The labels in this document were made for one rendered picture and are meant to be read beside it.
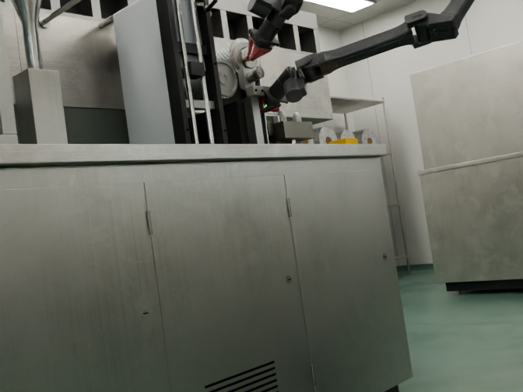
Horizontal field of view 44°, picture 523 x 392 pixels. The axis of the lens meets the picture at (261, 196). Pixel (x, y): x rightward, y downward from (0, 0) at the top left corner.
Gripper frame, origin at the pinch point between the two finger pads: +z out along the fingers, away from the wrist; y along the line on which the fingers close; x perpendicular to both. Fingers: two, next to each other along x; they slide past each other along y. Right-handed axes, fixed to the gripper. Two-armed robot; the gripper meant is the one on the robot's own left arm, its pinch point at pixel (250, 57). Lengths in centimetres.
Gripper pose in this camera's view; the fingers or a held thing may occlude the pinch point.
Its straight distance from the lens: 219.3
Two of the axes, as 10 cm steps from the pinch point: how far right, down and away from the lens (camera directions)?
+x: -5.3, -7.4, 4.2
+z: -5.1, 6.7, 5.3
